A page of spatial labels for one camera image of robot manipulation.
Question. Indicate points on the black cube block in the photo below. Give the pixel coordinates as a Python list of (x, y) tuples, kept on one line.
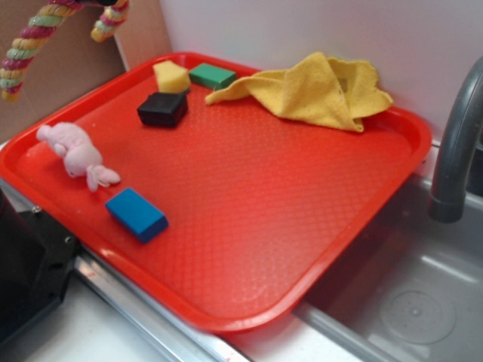
[(163, 110)]

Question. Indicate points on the brown cardboard panel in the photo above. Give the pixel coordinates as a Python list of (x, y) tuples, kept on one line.
[(72, 64)]

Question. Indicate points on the yellow sponge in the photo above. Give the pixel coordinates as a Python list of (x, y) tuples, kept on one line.
[(171, 78)]

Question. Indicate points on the green rectangular block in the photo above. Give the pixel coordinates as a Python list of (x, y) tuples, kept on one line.
[(212, 77)]

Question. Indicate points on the grey faucet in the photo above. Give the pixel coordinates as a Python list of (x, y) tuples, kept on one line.
[(458, 167)]

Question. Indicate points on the pink plush toy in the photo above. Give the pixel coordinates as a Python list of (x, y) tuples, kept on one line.
[(80, 156)]

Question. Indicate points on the yellow cloth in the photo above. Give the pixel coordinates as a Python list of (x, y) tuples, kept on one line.
[(326, 92)]

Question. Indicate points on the grey sink basin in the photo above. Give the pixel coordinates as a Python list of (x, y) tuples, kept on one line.
[(407, 288)]

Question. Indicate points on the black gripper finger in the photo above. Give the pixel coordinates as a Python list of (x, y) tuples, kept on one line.
[(97, 3)]

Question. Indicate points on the red plastic tray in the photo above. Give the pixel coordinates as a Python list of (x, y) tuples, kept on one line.
[(258, 207)]

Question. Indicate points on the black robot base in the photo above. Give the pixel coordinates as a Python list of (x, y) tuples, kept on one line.
[(37, 259)]

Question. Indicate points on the blue rectangular block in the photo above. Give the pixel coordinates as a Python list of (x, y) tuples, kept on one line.
[(140, 217)]

